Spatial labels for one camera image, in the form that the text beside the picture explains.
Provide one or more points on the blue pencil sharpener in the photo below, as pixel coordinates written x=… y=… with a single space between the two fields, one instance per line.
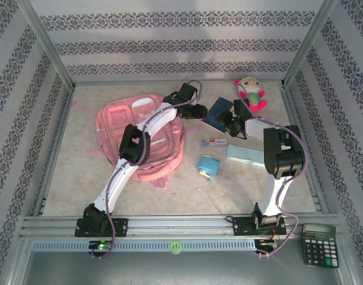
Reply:
x=209 y=166

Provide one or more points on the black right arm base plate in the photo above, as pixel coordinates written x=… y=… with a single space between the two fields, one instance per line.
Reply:
x=240 y=227

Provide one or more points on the black desk calculator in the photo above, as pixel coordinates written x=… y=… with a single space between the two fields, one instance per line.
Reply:
x=319 y=249

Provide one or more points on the clear pencil lead box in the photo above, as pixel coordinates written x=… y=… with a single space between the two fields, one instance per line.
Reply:
x=212 y=142

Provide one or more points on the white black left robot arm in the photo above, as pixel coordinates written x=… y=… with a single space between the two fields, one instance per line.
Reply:
x=113 y=184

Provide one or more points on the aluminium frame post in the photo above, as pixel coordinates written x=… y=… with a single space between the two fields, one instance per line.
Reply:
x=309 y=44
x=46 y=44

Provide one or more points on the dark blue notebook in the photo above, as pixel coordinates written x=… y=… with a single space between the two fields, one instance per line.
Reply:
x=220 y=105

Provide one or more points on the aluminium table side rail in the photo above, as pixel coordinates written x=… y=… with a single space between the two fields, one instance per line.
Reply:
x=54 y=151
x=292 y=104

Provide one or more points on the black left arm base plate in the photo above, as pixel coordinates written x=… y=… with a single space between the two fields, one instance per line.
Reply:
x=122 y=227

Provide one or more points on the light blue pencil case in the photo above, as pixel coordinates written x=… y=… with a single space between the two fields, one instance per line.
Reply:
x=243 y=154

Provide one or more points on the pink student backpack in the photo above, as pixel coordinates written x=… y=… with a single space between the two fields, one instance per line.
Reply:
x=116 y=118

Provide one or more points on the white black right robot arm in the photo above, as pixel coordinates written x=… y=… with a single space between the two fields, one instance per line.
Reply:
x=283 y=154

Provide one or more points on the small controller circuit board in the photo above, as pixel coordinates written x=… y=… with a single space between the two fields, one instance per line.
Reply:
x=101 y=245
x=266 y=244

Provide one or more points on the aluminium table back rail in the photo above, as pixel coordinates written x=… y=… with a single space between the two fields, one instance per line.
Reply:
x=140 y=82

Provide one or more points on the aluminium mounting rail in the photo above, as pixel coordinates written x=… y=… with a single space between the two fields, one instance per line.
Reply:
x=181 y=227

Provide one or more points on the white pink plush toy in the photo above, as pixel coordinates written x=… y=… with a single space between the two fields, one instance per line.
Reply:
x=252 y=86

